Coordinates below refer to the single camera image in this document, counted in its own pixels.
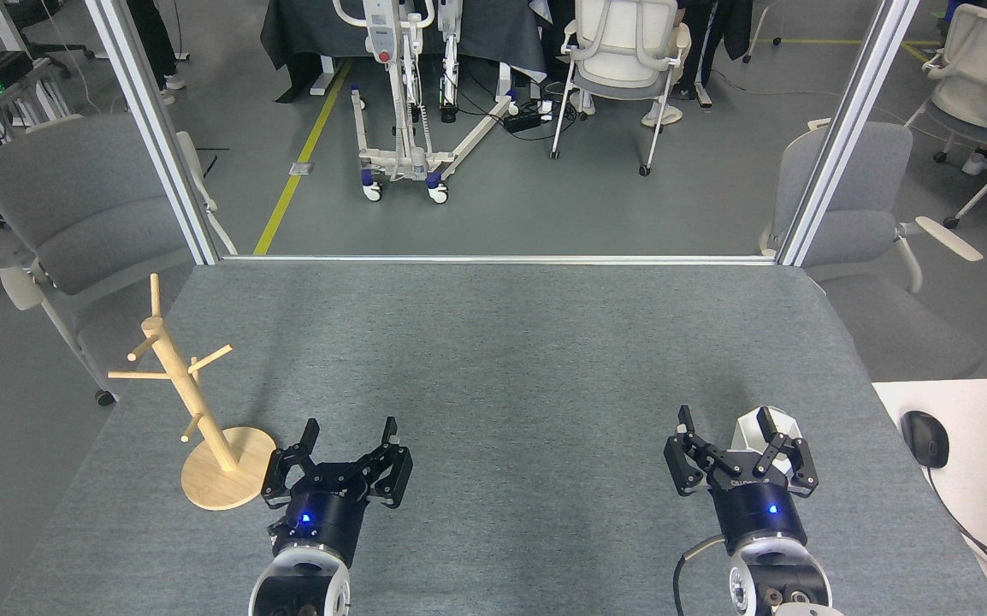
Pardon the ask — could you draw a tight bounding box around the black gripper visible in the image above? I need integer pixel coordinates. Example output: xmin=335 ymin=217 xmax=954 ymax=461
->
xmin=663 ymin=405 xmax=820 ymax=550
xmin=261 ymin=417 xmax=415 ymax=567

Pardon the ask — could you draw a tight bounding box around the white faceted cup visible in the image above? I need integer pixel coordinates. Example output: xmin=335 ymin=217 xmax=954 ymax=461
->
xmin=730 ymin=406 xmax=803 ymax=482

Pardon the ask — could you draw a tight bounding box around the wooden cup rack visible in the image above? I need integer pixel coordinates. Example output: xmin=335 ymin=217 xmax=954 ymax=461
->
xmin=108 ymin=274 xmax=278 ymax=512

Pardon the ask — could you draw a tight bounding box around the black computer mouse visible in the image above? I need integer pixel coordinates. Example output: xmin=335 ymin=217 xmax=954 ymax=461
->
xmin=900 ymin=410 xmax=951 ymax=470

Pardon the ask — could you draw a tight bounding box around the grey fabric chair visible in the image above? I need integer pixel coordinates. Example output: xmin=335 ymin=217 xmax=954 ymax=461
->
xmin=757 ymin=119 xmax=987 ymax=382
xmin=0 ymin=113 xmax=239 ymax=408

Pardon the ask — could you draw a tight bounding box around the person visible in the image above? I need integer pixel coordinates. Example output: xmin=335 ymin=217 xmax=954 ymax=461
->
xmin=671 ymin=0 xmax=756 ymax=110
xmin=124 ymin=0 xmax=189 ymax=107

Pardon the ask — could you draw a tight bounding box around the white mesh office chair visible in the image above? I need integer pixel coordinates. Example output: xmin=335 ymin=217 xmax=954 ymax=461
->
xmin=548 ymin=0 xmax=694 ymax=178
xmin=904 ymin=3 xmax=987 ymax=230

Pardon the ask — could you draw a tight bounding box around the white stand on wheels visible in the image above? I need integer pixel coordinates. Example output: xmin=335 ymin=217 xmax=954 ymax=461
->
xmin=331 ymin=0 xmax=521 ymax=205

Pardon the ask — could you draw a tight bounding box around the dark table cloth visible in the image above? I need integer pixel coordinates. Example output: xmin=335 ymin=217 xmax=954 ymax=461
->
xmin=259 ymin=0 xmax=548 ymax=104

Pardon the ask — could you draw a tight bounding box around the black mouse cable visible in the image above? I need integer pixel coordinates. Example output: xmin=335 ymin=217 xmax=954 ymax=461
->
xmin=925 ymin=465 xmax=987 ymax=601

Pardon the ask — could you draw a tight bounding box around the silver frame crossbar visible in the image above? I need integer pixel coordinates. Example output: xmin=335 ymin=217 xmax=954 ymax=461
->
xmin=220 ymin=253 xmax=779 ymax=267

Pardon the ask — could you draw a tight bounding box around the silver frame post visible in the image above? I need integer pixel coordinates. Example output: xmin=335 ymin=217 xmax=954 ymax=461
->
xmin=776 ymin=0 xmax=923 ymax=269
xmin=85 ymin=0 xmax=223 ymax=267

